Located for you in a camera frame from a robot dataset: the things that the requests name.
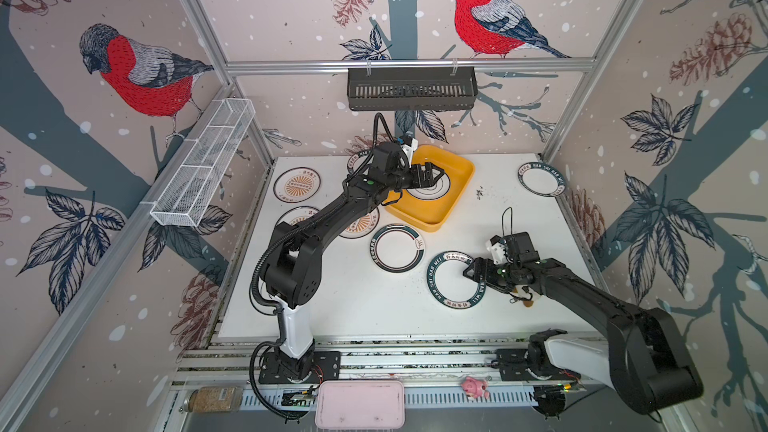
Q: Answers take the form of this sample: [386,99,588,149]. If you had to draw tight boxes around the orange plate under arm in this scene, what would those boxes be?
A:
[275,206,319,226]

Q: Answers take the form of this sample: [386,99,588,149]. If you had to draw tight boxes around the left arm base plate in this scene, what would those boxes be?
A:
[255,350,341,385]

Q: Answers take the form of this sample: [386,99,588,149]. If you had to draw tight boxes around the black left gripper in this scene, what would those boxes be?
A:
[384,162,444,193]

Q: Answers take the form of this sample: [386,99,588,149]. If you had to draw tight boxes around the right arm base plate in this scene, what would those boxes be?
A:
[490,348,581,382]

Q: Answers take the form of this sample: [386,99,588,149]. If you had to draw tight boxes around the orange sunburst plate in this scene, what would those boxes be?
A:
[273,167,322,204]
[340,209,380,239]

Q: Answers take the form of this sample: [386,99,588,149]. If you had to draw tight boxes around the brown white plush toy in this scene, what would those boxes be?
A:
[509,286,534,308]

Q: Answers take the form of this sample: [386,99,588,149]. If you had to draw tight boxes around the pink pig toy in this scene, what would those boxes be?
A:
[461,377,490,400]

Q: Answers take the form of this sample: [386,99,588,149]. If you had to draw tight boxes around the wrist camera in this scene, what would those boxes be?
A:
[486,235,509,265]
[397,134,418,167]

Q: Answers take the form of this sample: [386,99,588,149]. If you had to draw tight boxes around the yellow plastic bin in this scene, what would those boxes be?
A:
[385,145,475,233]

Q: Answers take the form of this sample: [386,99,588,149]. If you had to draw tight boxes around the green rim plate front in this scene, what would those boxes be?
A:
[426,251,486,310]

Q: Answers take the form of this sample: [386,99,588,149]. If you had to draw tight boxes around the white wire mesh shelf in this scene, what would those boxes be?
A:
[150,98,255,227]

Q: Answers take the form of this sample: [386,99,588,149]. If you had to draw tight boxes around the brown grain bag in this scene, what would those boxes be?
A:
[181,386,244,413]

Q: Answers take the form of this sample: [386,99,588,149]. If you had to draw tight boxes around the black hanging wire basket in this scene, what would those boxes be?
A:
[347,67,478,112]

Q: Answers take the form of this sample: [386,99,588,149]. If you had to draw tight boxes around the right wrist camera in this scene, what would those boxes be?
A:
[486,235,509,265]

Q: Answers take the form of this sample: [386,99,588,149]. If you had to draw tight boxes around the pink plastic tray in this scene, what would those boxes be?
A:
[315,380,405,431]

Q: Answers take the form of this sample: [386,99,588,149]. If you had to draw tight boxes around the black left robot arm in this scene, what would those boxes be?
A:
[249,140,445,381]

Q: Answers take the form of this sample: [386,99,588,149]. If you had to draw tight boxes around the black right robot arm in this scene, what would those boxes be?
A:
[463,233,704,414]

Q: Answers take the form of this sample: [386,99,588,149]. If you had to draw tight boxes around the green red rim plate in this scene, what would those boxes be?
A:
[369,224,425,274]

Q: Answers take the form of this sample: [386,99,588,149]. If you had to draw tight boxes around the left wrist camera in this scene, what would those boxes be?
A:
[397,134,418,167]

